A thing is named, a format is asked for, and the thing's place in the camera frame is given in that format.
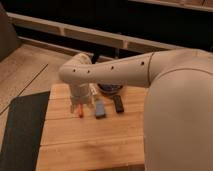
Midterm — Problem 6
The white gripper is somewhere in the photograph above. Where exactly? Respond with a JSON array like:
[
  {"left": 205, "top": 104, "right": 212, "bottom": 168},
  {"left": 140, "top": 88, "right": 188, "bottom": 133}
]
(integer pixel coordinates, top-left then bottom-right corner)
[{"left": 69, "top": 84, "right": 93, "bottom": 113}]

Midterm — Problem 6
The dark blue ceramic bowl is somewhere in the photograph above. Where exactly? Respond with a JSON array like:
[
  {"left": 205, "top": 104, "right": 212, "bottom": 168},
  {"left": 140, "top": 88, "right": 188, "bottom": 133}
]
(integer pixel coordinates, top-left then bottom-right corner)
[{"left": 98, "top": 84, "right": 123, "bottom": 95}]

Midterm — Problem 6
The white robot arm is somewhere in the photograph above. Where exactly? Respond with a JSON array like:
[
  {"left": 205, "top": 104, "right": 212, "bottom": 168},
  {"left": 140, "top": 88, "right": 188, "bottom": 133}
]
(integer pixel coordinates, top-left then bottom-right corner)
[{"left": 59, "top": 48, "right": 213, "bottom": 171}]

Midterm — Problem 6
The blue rectangular sponge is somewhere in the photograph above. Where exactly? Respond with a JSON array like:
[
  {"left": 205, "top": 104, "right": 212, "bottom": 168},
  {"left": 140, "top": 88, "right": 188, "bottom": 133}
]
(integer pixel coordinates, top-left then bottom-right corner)
[{"left": 95, "top": 100, "right": 106, "bottom": 118}]

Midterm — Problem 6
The white squeeze bottle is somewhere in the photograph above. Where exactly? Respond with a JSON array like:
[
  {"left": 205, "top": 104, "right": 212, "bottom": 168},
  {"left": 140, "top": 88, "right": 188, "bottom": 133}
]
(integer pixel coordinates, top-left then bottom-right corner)
[{"left": 89, "top": 84, "right": 99, "bottom": 101}]

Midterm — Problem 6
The black rectangular block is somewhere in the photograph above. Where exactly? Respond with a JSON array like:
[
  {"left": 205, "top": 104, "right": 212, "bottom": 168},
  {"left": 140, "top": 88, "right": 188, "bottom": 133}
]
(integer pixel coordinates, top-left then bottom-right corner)
[{"left": 113, "top": 95, "right": 124, "bottom": 113}]

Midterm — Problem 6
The black floor mat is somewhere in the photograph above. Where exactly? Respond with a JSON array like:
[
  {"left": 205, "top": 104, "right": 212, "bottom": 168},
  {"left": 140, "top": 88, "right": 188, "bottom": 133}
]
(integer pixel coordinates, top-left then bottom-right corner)
[{"left": 0, "top": 91, "right": 50, "bottom": 171}]

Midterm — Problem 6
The white low shelf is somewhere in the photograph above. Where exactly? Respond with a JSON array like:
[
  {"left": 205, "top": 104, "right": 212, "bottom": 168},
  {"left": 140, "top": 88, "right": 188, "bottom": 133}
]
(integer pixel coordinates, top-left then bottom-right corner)
[{"left": 7, "top": 12, "right": 181, "bottom": 57}]

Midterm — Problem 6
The grey couch corner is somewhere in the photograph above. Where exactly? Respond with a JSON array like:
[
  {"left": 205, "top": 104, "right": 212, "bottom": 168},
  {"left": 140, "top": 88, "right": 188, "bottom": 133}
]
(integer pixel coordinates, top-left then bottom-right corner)
[{"left": 0, "top": 3, "right": 21, "bottom": 62}]

